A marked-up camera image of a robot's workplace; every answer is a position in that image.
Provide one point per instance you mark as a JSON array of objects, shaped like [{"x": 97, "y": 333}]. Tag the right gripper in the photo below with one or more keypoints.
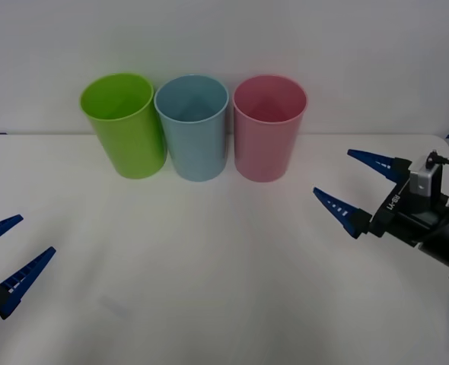
[{"x": 403, "y": 213}]

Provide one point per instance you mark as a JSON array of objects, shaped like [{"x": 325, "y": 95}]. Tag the pink plastic bin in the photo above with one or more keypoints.
[{"x": 264, "y": 152}]

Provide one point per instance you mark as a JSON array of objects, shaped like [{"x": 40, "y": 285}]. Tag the green plastic bin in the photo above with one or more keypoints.
[{"x": 133, "y": 148}]

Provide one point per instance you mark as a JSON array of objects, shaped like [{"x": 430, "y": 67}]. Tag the pale blue plastic bin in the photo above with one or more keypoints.
[{"x": 198, "y": 152}]

